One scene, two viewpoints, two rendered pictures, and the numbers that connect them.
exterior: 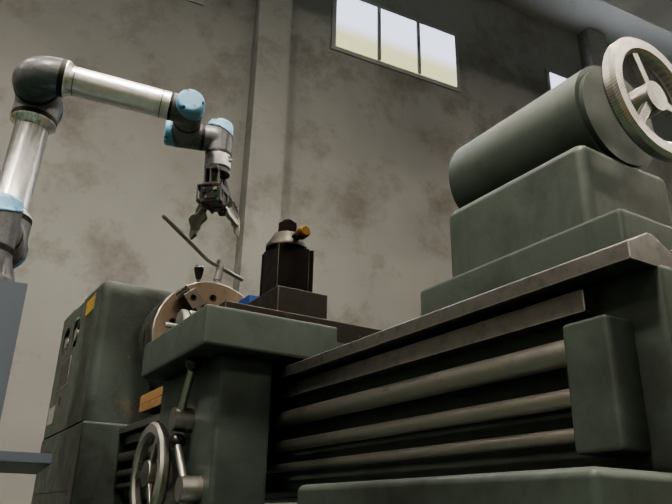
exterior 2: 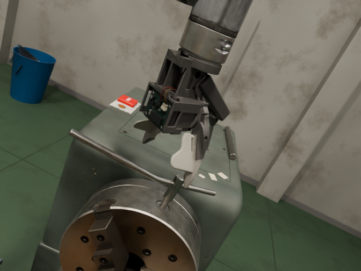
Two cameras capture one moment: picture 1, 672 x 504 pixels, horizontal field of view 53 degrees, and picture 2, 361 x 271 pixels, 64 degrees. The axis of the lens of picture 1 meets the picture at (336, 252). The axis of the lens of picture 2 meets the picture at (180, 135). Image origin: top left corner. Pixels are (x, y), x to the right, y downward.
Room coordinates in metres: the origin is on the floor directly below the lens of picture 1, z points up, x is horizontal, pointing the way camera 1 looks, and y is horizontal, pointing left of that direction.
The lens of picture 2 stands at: (1.30, 0.10, 1.61)
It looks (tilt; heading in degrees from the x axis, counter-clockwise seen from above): 21 degrees down; 30
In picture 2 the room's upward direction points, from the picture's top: 25 degrees clockwise
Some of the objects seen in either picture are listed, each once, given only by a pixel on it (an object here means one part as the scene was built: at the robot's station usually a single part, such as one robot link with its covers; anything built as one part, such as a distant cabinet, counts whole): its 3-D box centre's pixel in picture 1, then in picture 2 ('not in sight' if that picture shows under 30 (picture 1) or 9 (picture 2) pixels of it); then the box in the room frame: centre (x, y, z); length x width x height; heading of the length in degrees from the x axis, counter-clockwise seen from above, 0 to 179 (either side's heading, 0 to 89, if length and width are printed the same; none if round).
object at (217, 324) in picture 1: (316, 366); not in sight; (1.17, 0.03, 0.90); 0.53 x 0.30 x 0.06; 121
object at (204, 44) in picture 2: (218, 164); (207, 44); (1.68, 0.34, 1.58); 0.08 x 0.08 x 0.05
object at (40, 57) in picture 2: not in sight; (29, 73); (3.05, 3.30, 0.29); 0.50 x 0.46 x 0.58; 115
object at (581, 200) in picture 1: (557, 204); not in sight; (0.74, -0.27, 1.01); 0.30 x 0.20 x 0.29; 31
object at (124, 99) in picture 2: not in sight; (127, 101); (2.03, 0.77, 1.26); 0.06 x 0.06 x 0.02; 31
